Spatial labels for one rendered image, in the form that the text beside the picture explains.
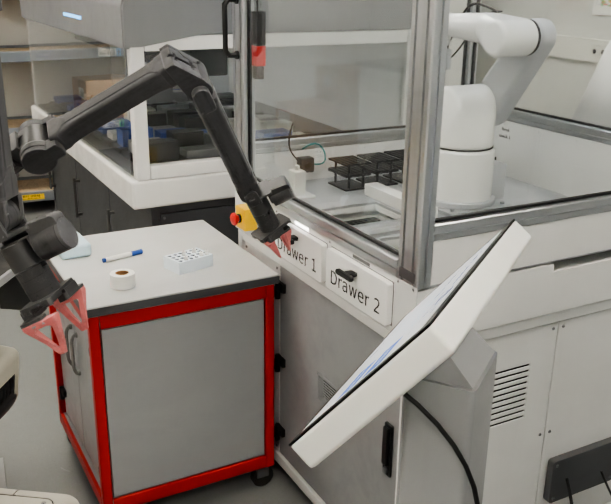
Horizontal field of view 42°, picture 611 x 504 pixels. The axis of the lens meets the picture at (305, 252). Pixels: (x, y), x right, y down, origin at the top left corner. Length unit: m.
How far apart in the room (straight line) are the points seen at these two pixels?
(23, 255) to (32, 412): 1.92
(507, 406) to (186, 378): 0.92
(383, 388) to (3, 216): 0.70
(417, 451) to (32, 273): 0.71
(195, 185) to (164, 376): 0.86
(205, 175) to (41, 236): 1.63
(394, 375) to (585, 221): 1.14
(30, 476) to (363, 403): 1.97
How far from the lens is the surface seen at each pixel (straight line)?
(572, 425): 2.43
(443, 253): 1.85
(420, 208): 1.78
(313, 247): 2.19
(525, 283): 2.05
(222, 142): 1.94
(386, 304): 1.92
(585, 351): 2.33
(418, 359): 1.06
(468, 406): 1.29
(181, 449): 2.55
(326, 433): 1.17
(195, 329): 2.38
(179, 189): 2.97
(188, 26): 2.89
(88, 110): 1.83
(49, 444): 3.11
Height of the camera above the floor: 1.62
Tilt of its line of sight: 19 degrees down
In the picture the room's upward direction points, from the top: 1 degrees clockwise
